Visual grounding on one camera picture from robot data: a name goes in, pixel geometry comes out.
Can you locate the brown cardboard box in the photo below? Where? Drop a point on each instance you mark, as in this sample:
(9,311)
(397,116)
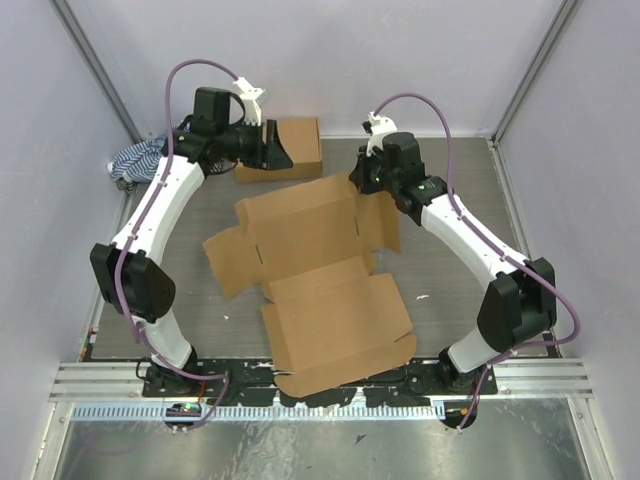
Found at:
(300,137)

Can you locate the slotted grey cable duct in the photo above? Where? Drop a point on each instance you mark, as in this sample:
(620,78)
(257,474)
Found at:
(166,411)

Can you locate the aluminium frame rail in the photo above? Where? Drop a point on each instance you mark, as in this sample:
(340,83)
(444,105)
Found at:
(100,381)

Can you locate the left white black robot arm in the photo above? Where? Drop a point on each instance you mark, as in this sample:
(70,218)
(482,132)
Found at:
(128,268)

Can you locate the blue striped crumpled cloth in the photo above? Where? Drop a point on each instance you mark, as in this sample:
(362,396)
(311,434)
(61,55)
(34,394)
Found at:
(136,164)

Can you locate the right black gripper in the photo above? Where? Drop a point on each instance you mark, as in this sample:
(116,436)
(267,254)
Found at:
(359,175)

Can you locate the brown cardboard blanks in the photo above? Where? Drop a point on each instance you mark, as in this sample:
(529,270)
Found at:
(331,319)

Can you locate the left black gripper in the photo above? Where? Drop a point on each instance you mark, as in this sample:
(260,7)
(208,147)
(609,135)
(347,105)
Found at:
(270,156)

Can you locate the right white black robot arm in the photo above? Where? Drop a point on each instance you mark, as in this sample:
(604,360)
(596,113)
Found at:
(518,304)

